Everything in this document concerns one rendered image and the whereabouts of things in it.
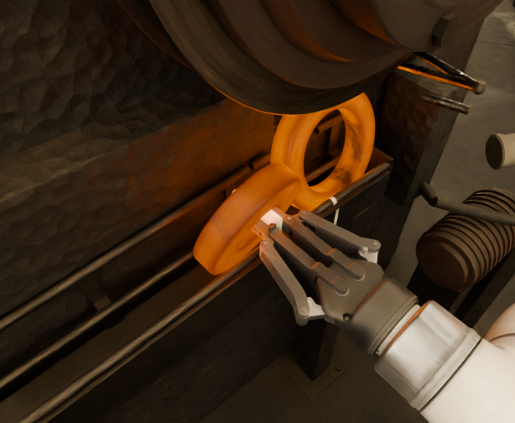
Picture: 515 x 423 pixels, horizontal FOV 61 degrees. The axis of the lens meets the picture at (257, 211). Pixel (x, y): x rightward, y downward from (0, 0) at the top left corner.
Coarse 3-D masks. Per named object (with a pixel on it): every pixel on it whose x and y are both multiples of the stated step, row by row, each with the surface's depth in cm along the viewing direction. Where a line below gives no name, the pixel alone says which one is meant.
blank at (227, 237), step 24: (264, 168) 47; (288, 168) 51; (240, 192) 45; (264, 192) 46; (288, 192) 50; (216, 216) 45; (240, 216) 45; (216, 240) 46; (240, 240) 49; (216, 264) 48
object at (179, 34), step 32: (160, 0) 27; (192, 0) 28; (192, 32) 29; (224, 32) 31; (192, 64) 31; (224, 64) 33; (256, 64) 35; (256, 96) 37; (288, 96) 40; (320, 96) 43; (352, 96) 47
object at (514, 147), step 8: (496, 136) 73; (504, 136) 72; (512, 136) 73; (488, 144) 76; (496, 144) 73; (504, 144) 72; (512, 144) 72; (488, 152) 76; (496, 152) 74; (504, 152) 71; (512, 152) 72; (488, 160) 76; (496, 160) 74; (504, 160) 72; (512, 160) 72; (496, 168) 74; (504, 168) 74
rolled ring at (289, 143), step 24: (360, 96) 60; (288, 120) 55; (312, 120) 55; (360, 120) 62; (288, 144) 54; (360, 144) 64; (336, 168) 66; (360, 168) 66; (312, 192) 60; (336, 192) 64
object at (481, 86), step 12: (432, 60) 51; (420, 72) 51; (432, 72) 50; (444, 72) 49; (456, 72) 48; (456, 84) 47; (468, 84) 46; (480, 84) 45; (432, 96) 49; (456, 108) 48; (468, 108) 47
